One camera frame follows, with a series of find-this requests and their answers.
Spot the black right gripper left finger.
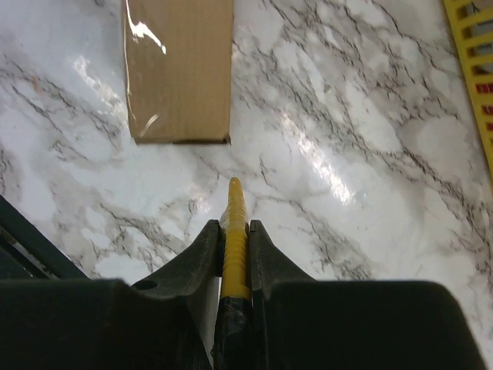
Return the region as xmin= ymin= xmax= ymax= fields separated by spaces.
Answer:
xmin=1 ymin=220 xmax=223 ymax=369

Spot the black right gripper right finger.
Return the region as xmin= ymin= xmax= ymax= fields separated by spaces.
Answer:
xmin=250 ymin=220 xmax=485 ymax=369

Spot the yellow utility knife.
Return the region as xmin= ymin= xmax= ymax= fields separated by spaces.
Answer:
xmin=213 ymin=177 xmax=253 ymax=369

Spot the brown cardboard express box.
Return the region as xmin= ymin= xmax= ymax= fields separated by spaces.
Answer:
xmin=122 ymin=0 xmax=234 ymax=144

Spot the yellow plastic shopping basket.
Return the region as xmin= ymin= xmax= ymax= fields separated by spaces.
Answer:
xmin=443 ymin=0 xmax=492 ymax=168

